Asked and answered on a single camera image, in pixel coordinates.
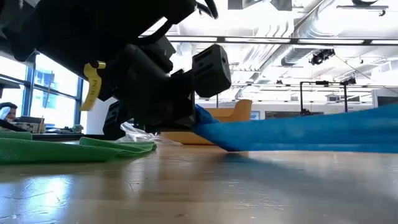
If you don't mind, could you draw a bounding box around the black computer monitor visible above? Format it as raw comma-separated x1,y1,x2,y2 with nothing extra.
377,95,398,107

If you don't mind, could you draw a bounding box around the blue elastic bandage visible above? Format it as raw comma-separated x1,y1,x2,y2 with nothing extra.
192,104,398,154

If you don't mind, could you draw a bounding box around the clear plastic bag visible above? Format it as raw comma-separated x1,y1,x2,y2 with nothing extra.
119,121,183,146

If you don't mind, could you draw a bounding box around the green elastic bandage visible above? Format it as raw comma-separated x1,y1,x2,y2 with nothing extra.
0,131,157,165

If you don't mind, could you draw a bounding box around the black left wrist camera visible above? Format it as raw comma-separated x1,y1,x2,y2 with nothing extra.
192,44,233,99

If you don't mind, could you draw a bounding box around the yellow plastic bin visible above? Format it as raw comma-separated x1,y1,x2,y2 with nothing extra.
161,99,253,146

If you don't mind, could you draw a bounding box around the black ceiling track light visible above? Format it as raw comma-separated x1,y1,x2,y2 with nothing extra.
310,49,336,65

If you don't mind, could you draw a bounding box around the black background rig frame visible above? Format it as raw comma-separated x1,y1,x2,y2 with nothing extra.
300,80,357,114

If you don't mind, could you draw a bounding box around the yellow plastic tag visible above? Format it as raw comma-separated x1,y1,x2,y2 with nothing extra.
80,61,106,112

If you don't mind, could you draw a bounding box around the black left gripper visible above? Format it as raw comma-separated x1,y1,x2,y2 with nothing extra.
102,35,200,140

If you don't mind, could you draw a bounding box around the person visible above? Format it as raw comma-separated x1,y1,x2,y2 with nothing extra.
0,101,19,123

